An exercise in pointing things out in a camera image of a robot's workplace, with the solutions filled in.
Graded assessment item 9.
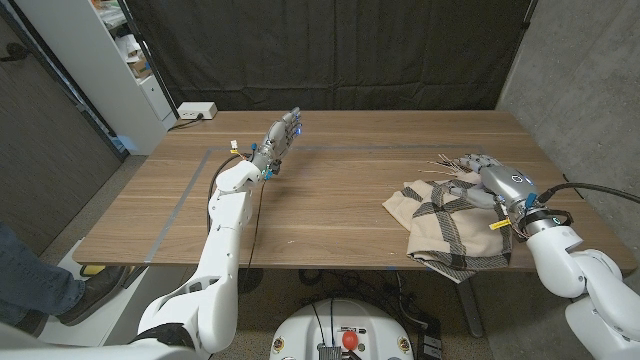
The small cardboard box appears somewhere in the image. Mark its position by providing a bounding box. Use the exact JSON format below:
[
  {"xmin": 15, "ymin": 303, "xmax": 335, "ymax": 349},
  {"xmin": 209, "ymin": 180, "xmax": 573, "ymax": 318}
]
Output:
[{"xmin": 127, "ymin": 57, "xmax": 154, "ymax": 79}]

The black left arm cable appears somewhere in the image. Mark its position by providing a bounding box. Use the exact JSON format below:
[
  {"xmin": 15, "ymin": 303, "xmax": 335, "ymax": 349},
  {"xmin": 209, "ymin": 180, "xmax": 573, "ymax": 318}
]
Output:
[{"xmin": 206, "ymin": 153, "xmax": 246, "ymax": 236}]

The white robot torso base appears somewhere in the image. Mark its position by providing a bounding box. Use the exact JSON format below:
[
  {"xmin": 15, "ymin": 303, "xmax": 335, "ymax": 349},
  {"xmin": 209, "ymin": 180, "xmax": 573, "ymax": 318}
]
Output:
[{"xmin": 269, "ymin": 298, "xmax": 415, "ymax": 360}]

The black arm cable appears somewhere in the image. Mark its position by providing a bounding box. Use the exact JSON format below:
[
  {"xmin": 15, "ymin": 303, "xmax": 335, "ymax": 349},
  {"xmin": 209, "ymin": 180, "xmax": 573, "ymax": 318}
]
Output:
[
  {"xmin": 206, "ymin": 153, "xmax": 246, "ymax": 236},
  {"xmin": 537, "ymin": 181, "xmax": 640, "ymax": 205}
]

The person's leg in jeans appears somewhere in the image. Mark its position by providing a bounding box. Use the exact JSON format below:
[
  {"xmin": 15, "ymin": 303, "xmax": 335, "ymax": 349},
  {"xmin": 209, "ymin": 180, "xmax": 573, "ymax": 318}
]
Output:
[{"xmin": 0, "ymin": 219, "xmax": 85, "ymax": 334}]

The black backdrop stand pole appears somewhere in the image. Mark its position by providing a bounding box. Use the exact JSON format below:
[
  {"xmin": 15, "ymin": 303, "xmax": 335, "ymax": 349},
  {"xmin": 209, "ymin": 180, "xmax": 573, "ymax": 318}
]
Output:
[
  {"xmin": 519, "ymin": 0, "xmax": 540, "ymax": 31},
  {"xmin": 117, "ymin": 0, "xmax": 180, "ymax": 119}
]

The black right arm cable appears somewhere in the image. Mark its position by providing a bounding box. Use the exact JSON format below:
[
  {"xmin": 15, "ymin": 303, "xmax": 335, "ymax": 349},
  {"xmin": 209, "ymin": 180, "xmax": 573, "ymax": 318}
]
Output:
[{"xmin": 537, "ymin": 181, "xmax": 640, "ymax": 205}]

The white shelf cabinet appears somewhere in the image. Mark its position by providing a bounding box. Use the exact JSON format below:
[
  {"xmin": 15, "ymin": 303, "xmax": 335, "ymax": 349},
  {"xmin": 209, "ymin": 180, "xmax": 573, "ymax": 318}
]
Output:
[{"xmin": 14, "ymin": 0, "xmax": 179, "ymax": 156}]

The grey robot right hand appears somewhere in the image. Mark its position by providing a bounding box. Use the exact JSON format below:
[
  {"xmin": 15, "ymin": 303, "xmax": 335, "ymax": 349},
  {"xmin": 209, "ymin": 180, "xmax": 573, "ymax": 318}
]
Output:
[{"xmin": 442, "ymin": 153, "xmax": 544, "ymax": 226}]

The round black floor fan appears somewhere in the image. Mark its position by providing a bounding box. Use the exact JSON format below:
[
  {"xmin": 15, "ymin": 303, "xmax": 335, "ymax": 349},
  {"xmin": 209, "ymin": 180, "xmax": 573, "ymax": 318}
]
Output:
[{"xmin": 238, "ymin": 268, "xmax": 265, "ymax": 295}]

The beige plaid scarf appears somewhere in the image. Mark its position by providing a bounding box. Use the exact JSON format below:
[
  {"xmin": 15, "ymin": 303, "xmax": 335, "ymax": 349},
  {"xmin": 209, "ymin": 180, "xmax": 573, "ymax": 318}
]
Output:
[{"xmin": 382, "ymin": 153, "xmax": 516, "ymax": 285}]

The black floor power strip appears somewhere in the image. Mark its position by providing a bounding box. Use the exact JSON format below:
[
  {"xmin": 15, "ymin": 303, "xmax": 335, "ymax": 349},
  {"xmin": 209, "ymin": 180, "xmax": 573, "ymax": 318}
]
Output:
[{"xmin": 417, "ymin": 319, "xmax": 444, "ymax": 360}]

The dark leather shoe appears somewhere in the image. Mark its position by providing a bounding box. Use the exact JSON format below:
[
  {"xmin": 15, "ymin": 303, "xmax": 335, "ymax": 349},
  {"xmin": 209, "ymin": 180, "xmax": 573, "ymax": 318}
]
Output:
[
  {"xmin": 54, "ymin": 264, "xmax": 129, "ymax": 327},
  {"xmin": 4, "ymin": 309, "xmax": 50, "ymax": 346}
]

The black door handle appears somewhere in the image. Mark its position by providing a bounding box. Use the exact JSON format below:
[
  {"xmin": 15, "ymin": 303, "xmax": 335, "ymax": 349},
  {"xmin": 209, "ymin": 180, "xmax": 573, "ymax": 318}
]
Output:
[{"xmin": 0, "ymin": 42, "xmax": 29, "ymax": 64}]

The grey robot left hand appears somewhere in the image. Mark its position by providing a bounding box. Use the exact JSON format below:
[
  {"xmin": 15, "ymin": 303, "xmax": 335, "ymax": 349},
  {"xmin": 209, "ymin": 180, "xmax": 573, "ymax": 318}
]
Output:
[{"xmin": 249, "ymin": 106, "xmax": 304, "ymax": 176}]

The white power outlet box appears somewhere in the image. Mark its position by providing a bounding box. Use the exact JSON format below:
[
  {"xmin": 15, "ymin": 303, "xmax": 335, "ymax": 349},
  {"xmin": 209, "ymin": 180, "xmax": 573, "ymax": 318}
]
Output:
[{"xmin": 177, "ymin": 101, "xmax": 219, "ymax": 121}]

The grey table leg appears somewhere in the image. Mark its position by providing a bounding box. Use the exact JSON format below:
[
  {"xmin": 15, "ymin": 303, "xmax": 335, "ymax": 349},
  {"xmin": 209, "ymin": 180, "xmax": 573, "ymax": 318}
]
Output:
[{"xmin": 454, "ymin": 277, "xmax": 484, "ymax": 339}]

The black backdrop curtain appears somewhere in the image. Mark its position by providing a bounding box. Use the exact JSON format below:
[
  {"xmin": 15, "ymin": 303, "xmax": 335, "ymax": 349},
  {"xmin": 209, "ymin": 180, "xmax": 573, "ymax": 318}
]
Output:
[{"xmin": 124, "ymin": 0, "xmax": 539, "ymax": 112}]

